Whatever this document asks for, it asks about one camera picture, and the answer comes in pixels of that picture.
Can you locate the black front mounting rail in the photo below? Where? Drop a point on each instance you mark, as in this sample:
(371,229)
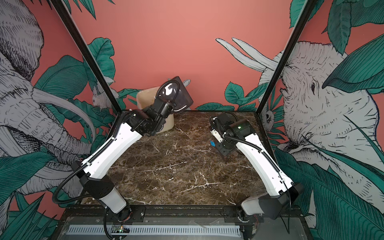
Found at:
(230,213)

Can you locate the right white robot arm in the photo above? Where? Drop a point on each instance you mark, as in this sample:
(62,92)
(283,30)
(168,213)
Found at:
(282,192)

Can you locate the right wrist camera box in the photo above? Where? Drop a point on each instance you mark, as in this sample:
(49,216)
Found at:
(218,140)

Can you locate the white slotted cable duct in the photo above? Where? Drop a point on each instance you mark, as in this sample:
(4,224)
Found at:
(155,230)

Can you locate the dark brown dustpan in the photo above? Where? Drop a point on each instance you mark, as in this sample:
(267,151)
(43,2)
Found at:
(175,93)

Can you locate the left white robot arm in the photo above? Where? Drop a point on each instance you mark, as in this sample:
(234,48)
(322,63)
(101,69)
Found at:
(129,127)

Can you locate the black frame post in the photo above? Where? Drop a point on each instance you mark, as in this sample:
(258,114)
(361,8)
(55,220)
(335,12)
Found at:
(297,31)
(70,25)

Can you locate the right black frame post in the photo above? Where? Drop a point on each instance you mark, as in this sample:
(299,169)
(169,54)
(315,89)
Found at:
(297,31)

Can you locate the left black frame post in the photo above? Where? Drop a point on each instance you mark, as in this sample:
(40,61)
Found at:
(70,25)

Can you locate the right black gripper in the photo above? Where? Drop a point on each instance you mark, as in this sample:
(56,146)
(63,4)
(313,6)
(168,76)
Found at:
(223,152)

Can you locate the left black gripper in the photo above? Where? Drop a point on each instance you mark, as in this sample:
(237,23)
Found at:
(145,113)

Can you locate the brown hand brush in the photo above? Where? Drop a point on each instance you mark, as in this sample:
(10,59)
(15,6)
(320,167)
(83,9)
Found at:
(231,156)

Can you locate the cream bin with plastic liner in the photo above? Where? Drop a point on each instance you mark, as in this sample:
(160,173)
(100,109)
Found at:
(146,98)

